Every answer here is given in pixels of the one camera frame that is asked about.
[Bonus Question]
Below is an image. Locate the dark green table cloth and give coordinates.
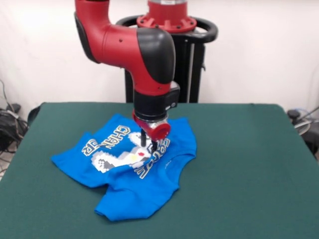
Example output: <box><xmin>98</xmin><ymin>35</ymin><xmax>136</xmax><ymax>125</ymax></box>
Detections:
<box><xmin>0</xmin><ymin>102</ymin><xmax>319</xmax><ymax>239</ymax></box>

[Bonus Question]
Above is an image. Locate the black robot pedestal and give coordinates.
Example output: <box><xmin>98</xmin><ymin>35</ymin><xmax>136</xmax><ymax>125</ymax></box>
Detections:
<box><xmin>116</xmin><ymin>15</ymin><xmax>219</xmax><ymax>103</ymax></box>

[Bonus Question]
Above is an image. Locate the blue printed T-shirt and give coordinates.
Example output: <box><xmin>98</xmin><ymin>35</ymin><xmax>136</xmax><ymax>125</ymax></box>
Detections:
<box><xmin>51</xmin><ymin>114</ymin><xmax>197</xmax><ymax>222</ymax></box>

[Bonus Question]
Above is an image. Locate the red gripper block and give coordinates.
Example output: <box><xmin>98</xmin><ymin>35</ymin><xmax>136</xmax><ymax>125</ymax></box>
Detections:
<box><xmin>132</xmin><ymin>112</ymin><xmax>171</xmax><ymax>153</ymax></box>

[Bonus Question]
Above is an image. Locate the black cable tangle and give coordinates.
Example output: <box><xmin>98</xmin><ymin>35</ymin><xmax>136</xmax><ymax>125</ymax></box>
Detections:
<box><xmin>0</xmin><ymin>79</ymin><xmax>30</xmax><ymax>175</ymax></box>

